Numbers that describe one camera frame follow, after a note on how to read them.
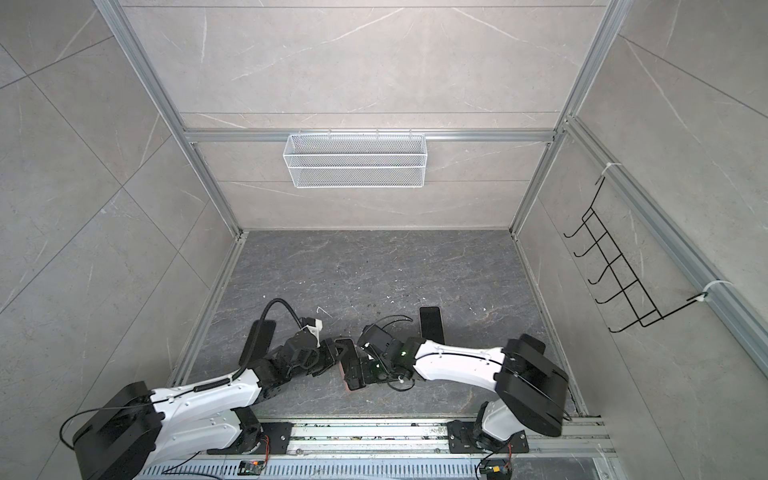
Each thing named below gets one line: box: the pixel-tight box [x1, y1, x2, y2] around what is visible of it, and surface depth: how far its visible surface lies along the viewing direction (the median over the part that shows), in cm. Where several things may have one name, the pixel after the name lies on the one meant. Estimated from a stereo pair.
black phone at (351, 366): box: [334, 337, 367, 391], surface depth 73 cm
